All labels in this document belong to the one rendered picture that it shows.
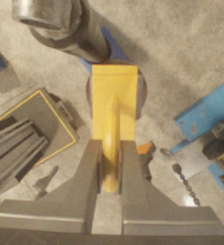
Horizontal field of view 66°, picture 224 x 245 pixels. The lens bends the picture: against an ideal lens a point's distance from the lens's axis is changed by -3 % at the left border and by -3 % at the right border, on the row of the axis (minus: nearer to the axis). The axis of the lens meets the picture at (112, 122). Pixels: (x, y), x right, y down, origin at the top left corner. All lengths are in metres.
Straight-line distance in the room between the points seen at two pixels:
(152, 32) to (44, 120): 1.50
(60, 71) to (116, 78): 1.96
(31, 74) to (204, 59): 2.00
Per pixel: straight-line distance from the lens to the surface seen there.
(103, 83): 0.24
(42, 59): 2.26
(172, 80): 2.18
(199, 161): 2.43
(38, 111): 1.99
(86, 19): 0.64
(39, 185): 0.63
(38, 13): 0.49
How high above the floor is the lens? 2.08
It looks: 74 degrees down
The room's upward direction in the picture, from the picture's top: 173 degrees counter-clockwise
